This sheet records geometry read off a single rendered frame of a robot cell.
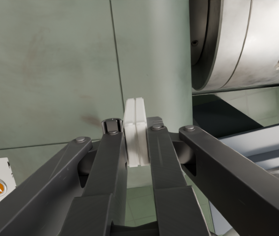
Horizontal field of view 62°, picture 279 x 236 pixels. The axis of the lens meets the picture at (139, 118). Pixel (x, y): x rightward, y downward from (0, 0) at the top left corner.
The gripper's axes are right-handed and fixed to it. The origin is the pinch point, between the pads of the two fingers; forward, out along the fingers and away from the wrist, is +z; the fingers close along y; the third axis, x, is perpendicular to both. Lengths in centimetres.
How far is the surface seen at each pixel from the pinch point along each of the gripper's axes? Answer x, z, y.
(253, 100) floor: -40, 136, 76
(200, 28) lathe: 7.1, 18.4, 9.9
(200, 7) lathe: 9.7, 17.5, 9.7
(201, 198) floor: -115, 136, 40
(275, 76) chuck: -1.2, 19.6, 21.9
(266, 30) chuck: 5.9, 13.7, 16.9
